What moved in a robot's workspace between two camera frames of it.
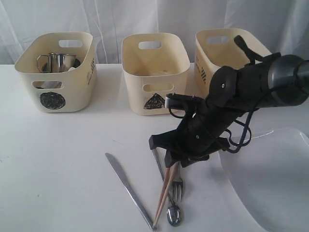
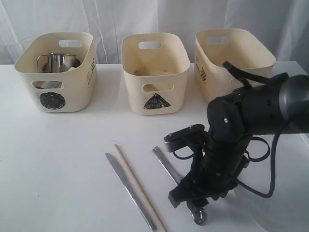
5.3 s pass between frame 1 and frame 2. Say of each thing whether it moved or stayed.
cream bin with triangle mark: stayed
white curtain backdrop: stayed
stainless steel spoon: moved
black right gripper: moved
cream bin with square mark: stayed
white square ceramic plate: stayed
